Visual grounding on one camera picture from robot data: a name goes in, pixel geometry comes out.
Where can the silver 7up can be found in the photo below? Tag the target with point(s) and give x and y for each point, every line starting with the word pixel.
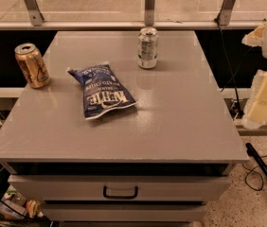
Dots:
pixel 147 47

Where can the gold soda can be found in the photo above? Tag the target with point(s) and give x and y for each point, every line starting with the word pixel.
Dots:
pixel 32 65

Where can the black pole on floor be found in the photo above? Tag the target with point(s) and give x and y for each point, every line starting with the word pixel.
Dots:
pixel 252 152

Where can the grey drawer cabinet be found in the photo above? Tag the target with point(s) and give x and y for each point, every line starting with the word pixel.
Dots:
pixel 177 144

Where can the blue kettle chips bag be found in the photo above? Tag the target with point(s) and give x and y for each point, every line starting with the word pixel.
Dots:
pixel 102 91

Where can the clutter items under cabinet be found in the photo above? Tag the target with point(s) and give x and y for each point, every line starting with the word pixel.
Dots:
pixel 17 211

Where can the right metal window bracket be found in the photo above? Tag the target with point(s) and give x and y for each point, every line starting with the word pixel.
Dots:
pixel 224 16

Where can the metal window bracket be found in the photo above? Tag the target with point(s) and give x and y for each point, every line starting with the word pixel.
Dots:
pixel 224 16
pixel 149 12
pixel 35 15

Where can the middle metal window bracket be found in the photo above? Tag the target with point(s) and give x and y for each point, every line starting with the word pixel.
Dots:
pixel 149 12

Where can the black drawer handle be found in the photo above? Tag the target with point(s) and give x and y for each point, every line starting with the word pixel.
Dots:
pixel 120 194

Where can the left metal window bracket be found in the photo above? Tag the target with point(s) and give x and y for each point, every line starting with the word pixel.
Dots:
pixel 35 15

